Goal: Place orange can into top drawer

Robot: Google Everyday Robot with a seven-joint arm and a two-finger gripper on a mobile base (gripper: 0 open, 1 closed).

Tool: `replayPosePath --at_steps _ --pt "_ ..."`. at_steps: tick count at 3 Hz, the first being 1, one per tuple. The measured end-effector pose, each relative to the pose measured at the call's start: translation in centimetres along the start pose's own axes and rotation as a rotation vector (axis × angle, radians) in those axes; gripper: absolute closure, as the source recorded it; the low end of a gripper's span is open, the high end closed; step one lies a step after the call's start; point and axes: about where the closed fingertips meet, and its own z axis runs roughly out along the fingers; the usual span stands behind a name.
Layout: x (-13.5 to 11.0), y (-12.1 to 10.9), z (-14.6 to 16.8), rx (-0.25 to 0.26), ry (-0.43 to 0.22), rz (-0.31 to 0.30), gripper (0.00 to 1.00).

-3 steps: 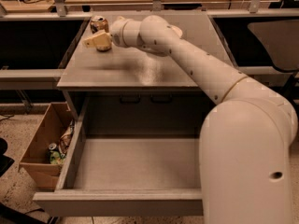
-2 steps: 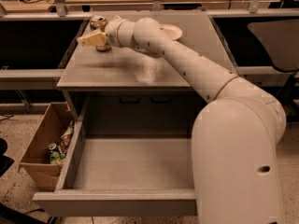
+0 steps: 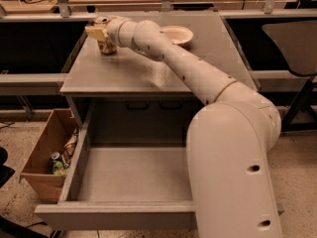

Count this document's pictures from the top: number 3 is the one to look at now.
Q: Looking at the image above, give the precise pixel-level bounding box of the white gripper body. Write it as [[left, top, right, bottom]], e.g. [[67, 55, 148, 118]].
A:
[[106, 16, 132, 46]]

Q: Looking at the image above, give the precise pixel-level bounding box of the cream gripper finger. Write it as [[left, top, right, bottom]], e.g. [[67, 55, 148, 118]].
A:
[[85, 26, 107, 42]]

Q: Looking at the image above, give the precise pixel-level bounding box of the orange soda can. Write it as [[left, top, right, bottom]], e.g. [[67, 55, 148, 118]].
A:
[[93, 17, 117, 55]]

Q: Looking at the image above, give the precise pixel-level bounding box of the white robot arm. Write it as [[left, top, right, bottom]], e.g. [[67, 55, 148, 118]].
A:
[[85, 16, 283, 238]]

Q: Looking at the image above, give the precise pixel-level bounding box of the open grey top drawer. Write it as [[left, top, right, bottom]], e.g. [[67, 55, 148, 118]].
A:
[[36, 101, 203, 231]]

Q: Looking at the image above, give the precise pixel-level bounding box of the green can in box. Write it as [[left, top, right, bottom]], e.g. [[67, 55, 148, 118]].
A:
[[51, 152, 69, 176]]

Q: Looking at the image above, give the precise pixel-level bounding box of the grey cabinet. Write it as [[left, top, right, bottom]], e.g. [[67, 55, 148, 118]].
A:
[[60, 11, 256, 124]]

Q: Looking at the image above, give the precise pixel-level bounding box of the white paper bowl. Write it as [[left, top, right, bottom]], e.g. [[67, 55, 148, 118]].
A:
[[162, 26, 193, 46]]

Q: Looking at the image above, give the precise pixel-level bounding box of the cardboard box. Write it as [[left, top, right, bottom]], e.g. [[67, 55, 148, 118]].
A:
[[20, 109, 77, 203]]

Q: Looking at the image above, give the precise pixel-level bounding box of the crumpled snack wrapper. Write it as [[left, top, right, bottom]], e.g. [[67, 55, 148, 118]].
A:
[[61, 135, 78, 165]]

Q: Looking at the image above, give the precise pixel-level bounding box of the dark chair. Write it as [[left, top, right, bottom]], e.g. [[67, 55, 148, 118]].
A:
[[262, 20, 317, 132]]

